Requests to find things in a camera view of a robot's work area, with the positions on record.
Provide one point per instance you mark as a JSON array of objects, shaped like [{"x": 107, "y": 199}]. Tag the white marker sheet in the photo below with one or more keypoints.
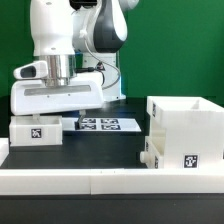
[{"x": 102, "y": 125}]

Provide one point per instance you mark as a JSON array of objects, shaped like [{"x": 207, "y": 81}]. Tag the white drawer cabinet frame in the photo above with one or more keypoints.
[{"x": 193, "y": 129}]

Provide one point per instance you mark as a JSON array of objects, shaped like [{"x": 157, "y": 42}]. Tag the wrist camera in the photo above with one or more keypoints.
[{"x": 35, "y": 70}]

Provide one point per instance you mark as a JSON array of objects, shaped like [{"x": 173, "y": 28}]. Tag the white front drawer box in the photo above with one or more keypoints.
[{"x": 153, "y": 154}]

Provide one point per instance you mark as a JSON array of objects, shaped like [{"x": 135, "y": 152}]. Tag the white drawer box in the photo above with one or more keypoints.
[
  {"x": 27, "y": 131},
  {"x": 153, "y": 154}
]

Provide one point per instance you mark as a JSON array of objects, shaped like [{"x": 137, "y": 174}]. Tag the white front border rail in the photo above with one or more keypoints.
[{"x": 112, "y": 181}]

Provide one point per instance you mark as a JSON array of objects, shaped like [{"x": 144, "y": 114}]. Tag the white left border rail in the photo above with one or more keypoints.
[{"x": 4, "y": 149}]

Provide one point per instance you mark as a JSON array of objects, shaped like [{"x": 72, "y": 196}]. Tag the white rear drawer box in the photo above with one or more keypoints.
[{"x": 27, "y": 131}]

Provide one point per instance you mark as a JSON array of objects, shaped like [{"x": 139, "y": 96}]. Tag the white border rail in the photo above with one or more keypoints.
[
  {"x": 4, "y": 149},
  {"x": 112, "y": 181}
]

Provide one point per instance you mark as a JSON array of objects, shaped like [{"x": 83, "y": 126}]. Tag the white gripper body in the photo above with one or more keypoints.
[{"x": 31, "y": 97}]

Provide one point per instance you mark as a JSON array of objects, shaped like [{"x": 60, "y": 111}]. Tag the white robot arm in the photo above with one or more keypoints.
[{"x": 59, "y": 29}]

